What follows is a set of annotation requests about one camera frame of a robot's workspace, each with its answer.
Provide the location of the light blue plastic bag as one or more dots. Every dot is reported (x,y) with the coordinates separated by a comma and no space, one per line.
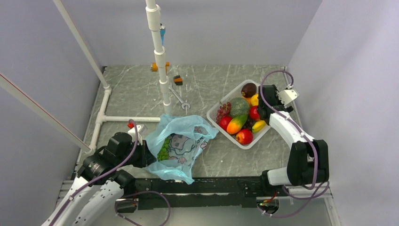
(189,136)

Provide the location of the dark red fake grapes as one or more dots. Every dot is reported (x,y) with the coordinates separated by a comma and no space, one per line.
(248,124)

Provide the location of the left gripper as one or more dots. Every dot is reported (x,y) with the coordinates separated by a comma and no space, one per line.
(147,157)

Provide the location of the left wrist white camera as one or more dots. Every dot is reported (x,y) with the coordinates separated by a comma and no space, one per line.
(136,132)

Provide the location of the green fake melon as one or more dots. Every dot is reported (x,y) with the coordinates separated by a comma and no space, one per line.
(239,106)

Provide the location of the white pvc pipe frame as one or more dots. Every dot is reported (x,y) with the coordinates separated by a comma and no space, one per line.
(153,12)

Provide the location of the silver wrench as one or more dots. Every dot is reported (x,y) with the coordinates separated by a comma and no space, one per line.
(184,104)

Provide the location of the orange black small brush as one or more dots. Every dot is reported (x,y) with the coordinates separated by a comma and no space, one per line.
(178,81)

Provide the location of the white plastic basket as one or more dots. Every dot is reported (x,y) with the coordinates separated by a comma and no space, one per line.
(211,116)

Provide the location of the red fake pomegranate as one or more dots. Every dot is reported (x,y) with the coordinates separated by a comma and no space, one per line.
(253,113)

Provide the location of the wrist white camera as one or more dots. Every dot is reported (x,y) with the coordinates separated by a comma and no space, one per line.
(136,132)
(287,96)

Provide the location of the light red fake grapes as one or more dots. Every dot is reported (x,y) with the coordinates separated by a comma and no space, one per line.
(223,111)

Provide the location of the dark brown fake fruit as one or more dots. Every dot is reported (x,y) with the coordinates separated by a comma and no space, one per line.
(248,90)

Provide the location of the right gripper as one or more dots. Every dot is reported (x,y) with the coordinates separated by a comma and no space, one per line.
(276,92)

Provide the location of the blue handled tool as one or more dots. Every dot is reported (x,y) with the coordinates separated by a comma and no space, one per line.
(162,32)

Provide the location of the orange fake fruit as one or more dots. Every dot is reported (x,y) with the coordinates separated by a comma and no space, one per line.
(236,124)

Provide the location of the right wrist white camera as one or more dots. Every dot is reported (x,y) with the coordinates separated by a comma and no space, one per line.
(287,96)

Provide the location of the yellow fake banana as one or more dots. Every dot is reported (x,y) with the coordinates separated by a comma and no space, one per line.
(258,125)

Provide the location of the fake orange in basket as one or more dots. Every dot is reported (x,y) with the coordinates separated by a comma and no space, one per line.
(248,99)

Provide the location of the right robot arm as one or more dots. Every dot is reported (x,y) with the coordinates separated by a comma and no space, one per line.
(308,158)

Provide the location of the green fake grapes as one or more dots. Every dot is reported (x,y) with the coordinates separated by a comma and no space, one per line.
(164,151)

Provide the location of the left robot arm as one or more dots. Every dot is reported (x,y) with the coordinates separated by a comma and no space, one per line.
(101,181)

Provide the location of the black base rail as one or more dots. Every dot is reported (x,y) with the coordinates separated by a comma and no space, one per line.
(247,192)

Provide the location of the yellow fake lemon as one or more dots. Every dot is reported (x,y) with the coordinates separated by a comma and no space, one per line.
(254,100)

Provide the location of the red yellow fake apple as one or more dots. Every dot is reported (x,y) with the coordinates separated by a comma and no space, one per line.
(244,137)

